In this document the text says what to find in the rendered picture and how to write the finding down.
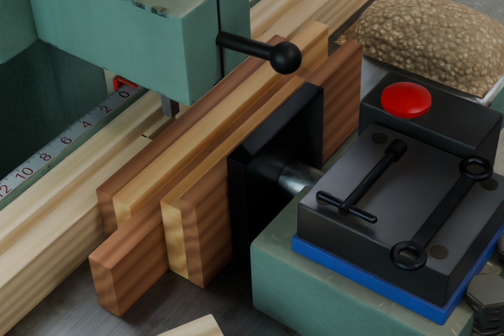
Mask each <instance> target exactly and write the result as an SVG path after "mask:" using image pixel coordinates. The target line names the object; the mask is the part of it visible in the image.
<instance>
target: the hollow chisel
mask: <svg viewBox="0 0 504 336"><path fill-rule="evenodd" d="M160 98H161V104H162V110H163V114H164V115H165V116H169V117H170V118H173V117H174V116H175V115H177V114H178V113H179V112H180V111H179V102H177V101H175V100H172V99H170V98H168V97H165V96H163V95H162V94H161V95H160Z"/></svg>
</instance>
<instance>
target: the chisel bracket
mask: <svg viewBox="0 0 504 336"><path fill-rule="evenodd" d="M30 2H31V9H32V12H33V16H34V21H35V25H36V29H37V35H38V38H39V40H41V41H43V42H45V43H48V44H50V45H52V46H54V47H57V48H59V49H60V50H64V51H65V52H67V53H70V54H72V55H74V56H77V57H79V58H81V59H83V60H86V61H87V62H90V63H92V64H94V65H97V66H98V67H101V68H103V69H105V70H108V71H110V72H112V73H114V74H117V75H119V76H120V77H124V78H125V79H127V80H130V81H132V82H134V83H137V84H139V85H141V86H143V87H146V88H147V89H150V90H152V91H154V92H157V93H158V94H161V95H163V96H165V97H167V98H170V99H172V100H174V101H177V102H179V103H180V104H184V105H185V106H191V105H193V104H195V103H196V102H197V101H198V100H199V99H200V98H201V97H202V96H203V95H205V94H206V93H207V92H208V91H209V90H211V89H212V88H213V87H214V86H216V85H217V84H218V83H219V82H220V81H221V80H222V79H223V78H224V77H226V76H227V75H228V74H229V73H230V72H232V71H233V70H234V69H235V68H236V67H238V66H239V65H240V64H241V63H242V62H243V61H244V60H245V59H246V58H248V57H249V55H246V54H244V53H241V52H236V51H233V50H231V49H226V48H223V47H221V46H217V45H216V43H215V40H216V37H217V35H218V33H220V32H221V31H224V32H229V33H232V34H234V35H239V36H242V37H245V38H250V39H251V17H250V0H30Z"/></svg>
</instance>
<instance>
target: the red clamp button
mask: <svg viewBox="0 0 504 336"><path fill-rule="evenodd" d="M431 100H432V98H431V94H430V92H429V91H428V90H427V89H426V88H425V87H423V86H421V85H419V84H416V83H413V82H396V83H393V84H391V85H389V86H387V87H386V88H385V89H384V90H383V91H382V95H381V104H382V107H383V108H384V110H385V111H387V112H388V113H390V114H392V115H393V116H397V117H401V118H415V117H419V116H422V115H424V114H425V113H426V112H427V111H428V110H429V109H430V108H431Z"/></svg>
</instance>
